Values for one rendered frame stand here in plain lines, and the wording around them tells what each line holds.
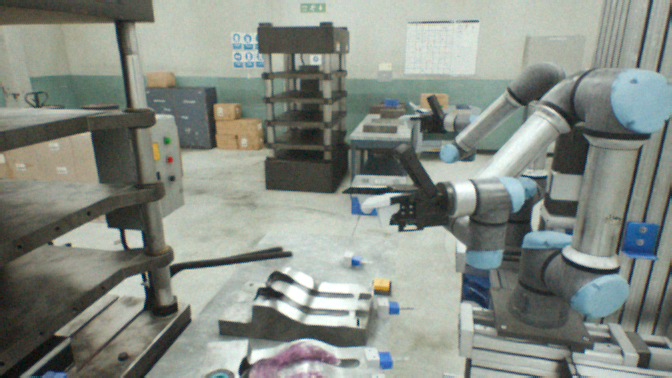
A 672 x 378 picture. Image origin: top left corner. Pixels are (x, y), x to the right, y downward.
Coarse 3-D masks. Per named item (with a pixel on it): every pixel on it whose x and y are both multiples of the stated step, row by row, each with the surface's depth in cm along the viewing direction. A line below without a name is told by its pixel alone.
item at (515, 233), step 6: (510, 222) 155; (516, 222) 155; (522, 222) 154; (528, 222) 155; (510, 228) 156; (516, 228) 155; (522, 228) 155; (528, 228) 156; (510, 234) 156; (516, 234) 155; (522, 234) 155; (510, 240) 156; (516, 240) 155; (522, 240) 155; (510, 246) 156; (516, 246) 155
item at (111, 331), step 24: (96, 312) 160; (120, 312) 160; (144, 312) 160; (72, 336) 150; (96, 336) 147; (120, 336) 147; (144, 336) 147; (168, 336) 153; (96, 360) 135; (120, 360) 135; (144, 360) 139
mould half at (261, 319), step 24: (288, 288) 150; (312, 288) 156; (336, 288) 157; (360, 288) 156; (240, 312) 147; (264, 312) 139; (288, 312) 139; (240, 336) 144; (264, 336) 142; (288, 336) 140; (312, 336) 138; (336, 336) 137; (360, 336) 135
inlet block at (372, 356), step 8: (368, 352) 124; (376, 352) 124; (384, 352) 126; (368, 360) 121; (376, 360) 122; (384, 360) 123; (392, 360) 124; (400, 360) 125; (408, 360) 125; (384, 368) 123
